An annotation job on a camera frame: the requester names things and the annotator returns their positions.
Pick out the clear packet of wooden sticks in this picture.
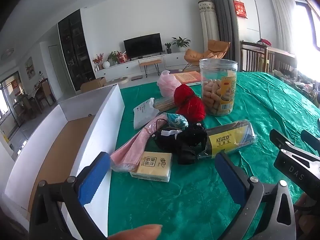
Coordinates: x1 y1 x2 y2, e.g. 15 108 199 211
153 97 177 112

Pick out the orange book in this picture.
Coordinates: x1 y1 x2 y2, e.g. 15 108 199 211
170 71 202 85

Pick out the pink cloth packet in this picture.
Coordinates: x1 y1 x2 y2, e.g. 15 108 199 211
110 114 167 172

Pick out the green tablecloth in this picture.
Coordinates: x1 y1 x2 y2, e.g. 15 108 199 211
107 71 320 240

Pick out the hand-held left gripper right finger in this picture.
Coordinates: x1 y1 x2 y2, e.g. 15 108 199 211
214 151 297 240

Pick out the black and yellow packet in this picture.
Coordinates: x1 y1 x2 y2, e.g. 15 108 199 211
197 120 257 160

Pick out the white standing air conditioner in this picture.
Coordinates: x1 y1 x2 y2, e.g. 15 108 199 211
198 0 220 47

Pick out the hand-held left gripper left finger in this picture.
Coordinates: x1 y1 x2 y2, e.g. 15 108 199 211
29 151 112 240

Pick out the dark wooden chair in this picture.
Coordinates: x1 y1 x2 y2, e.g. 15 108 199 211
240 40 268 73

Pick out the beige tissue pack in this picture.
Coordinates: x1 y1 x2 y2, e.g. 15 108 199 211
129 151 173 183

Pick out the grey curtain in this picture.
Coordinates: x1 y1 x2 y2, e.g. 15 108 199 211
203 0 243 73

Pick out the pink mesh bath sponge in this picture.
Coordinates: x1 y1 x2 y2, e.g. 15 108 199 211
157 70 183 97

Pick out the teal patterned pouch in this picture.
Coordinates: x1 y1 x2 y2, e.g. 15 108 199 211
165 112 189 130

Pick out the white wet wipes packet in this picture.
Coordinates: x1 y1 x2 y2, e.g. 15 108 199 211
133 97 163 130

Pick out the red flower bouquet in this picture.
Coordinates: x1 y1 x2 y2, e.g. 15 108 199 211
92 53 104 70

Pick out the framed wall picture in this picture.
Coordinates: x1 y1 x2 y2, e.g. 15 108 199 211
24 57 34 73

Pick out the white television cabinet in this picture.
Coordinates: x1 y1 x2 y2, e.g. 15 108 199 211
94 52 200 80

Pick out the clear plastic biscuit jar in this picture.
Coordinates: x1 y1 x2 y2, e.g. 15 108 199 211
199 58 238 116

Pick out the red wall hanging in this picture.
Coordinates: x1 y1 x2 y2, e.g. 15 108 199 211
233 0 248 19

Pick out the red yarn ball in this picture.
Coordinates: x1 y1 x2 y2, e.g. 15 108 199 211
174 84 206 122

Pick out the black display cabinet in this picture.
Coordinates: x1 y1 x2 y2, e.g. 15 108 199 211
57 9 97 92

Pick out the green plant with red flowers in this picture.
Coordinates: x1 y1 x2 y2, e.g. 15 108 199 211
107 51 121 65

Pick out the white cardboard box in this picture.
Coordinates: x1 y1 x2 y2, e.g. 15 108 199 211
2 84 125 233

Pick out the brown cardboard box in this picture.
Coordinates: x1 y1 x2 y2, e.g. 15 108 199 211
80 77 107 93

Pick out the brown dining chair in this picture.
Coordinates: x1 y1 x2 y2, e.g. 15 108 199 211
32 77 57 108

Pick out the person's left hand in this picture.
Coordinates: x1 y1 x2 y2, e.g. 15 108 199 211
107 224 163 240

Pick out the wooden bench with black legs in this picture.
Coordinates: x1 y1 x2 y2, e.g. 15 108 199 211
139 59 162 78

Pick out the white curtain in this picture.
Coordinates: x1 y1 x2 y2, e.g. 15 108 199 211
269 0 297 54

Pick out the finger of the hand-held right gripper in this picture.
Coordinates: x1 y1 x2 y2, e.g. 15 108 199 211
269 129 320 161
301 129 320 147

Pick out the orange lounge chair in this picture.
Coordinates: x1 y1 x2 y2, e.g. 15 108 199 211
184 39 230 72

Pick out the large green potted plant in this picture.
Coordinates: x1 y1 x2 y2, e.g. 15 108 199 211
172 36 191 53

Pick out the black cloth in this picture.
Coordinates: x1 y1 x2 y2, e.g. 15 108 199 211
154 123 209 165

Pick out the black television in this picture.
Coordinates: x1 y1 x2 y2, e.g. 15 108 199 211
123 33 162 60

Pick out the beige oval pet bed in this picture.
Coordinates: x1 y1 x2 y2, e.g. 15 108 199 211
106 76 129 85

